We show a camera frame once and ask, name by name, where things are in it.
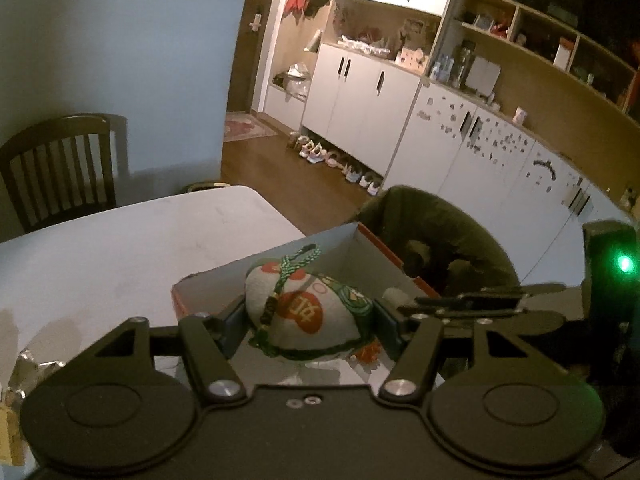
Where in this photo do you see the white embroidered sachet pouch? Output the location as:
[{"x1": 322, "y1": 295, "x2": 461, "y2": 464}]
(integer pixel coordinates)
[{"x1": 244, "y1": 243, "x2": 382, "y2": 362}]

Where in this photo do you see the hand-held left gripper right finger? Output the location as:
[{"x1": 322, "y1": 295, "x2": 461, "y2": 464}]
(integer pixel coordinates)
[{"x1": 377, "y1": 304, "x2": 557, "y2": 404}]

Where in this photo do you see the pink door mat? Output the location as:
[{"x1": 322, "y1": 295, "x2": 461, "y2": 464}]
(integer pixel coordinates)
[{"x1": 223, "y1": 112, "x2": 279, "y2": 144}]

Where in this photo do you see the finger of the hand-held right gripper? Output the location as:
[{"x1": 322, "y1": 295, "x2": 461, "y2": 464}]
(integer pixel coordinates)
[
  {"x1": 414, "y1": 283, "x2": 567, "y2": 312},
  {"x1": 396, "y1": 306, "x2": 576, "y2": 335}
]

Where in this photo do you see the silver foil packet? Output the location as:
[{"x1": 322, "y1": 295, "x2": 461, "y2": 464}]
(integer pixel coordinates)
[{"x1": 0, "y1": 347, "x2": 69, "y2": 407}]

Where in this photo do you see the group of water bottles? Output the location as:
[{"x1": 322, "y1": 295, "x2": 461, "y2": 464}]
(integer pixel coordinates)
[{"x1": 429, "y1": 54, "x2": 457, "y2": 84}]

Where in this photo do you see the white paper bag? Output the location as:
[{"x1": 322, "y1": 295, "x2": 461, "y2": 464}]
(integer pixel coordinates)
[{"x1": 552, "y1": 37, "x2": 577, "y2": 72}]

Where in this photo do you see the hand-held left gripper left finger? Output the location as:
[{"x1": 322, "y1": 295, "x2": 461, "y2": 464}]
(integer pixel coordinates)
[{"x1": 92, "y1": 295, "x2": 251, "y2": 404}]

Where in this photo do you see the long white low cabinet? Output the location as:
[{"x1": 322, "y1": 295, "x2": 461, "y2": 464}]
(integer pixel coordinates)
[{"x1": 387, "y1": 82, "x2": 640, "y2": 281}]

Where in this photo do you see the white board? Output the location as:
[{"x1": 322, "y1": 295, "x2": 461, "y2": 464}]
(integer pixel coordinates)
[{"x1": 465, "y1": 56, "x2": 503, "y2": 97}]

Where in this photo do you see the row of shoes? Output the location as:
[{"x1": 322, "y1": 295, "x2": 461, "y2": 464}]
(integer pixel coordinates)
[{"x1": 287, "y1": 131, "x2": 385, "y2": 197}]

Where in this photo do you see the wooden wall shelf unit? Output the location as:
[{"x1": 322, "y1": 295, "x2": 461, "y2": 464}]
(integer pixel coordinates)
[{"x1": 430, "y1": 0, "x2": 640, "y2": 127}]

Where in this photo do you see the pale green cylinder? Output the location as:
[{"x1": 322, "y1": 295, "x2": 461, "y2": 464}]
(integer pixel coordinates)
[{"x1": 382, "y1": 287, "x2": 417, "y2": 307}]

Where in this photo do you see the white shoe cabinet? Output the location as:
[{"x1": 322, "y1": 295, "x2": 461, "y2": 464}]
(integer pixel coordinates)
[{"x1": 300, "y1": 42, "x2": 424, "y2": 182}]

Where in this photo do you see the pile of plastic wrapped items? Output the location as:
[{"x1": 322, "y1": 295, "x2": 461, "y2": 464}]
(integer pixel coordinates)
[{"x1": 337, "y1": 34, "x2": 394, "y2": 59}]

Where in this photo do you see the white entry bench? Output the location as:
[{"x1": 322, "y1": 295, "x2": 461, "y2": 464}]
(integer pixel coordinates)
[{"x1": 262, "y1": 82, "x2": 309, "y2": 119}]

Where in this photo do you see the small house shaped box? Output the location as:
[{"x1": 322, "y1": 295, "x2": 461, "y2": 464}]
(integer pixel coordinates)
[{"x1": 397, "y1": 46, "x2": 427, "y2": 72}]

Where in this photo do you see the black tall bottle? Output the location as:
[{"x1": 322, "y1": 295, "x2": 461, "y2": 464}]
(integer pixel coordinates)
[{"x1": 452, "y1": 40, "x2": 477, "y2": 87}]

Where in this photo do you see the red cardboard box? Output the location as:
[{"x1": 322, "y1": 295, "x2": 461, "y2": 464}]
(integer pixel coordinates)
[{"x1": 171, "y1": 222, "x2": 442, "y2": 363}]

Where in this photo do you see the pile of bags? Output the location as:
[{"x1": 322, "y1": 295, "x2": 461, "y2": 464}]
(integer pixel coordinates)
[{"x1": 272, "y1": 62, "x2": 314, "y2": 92}]

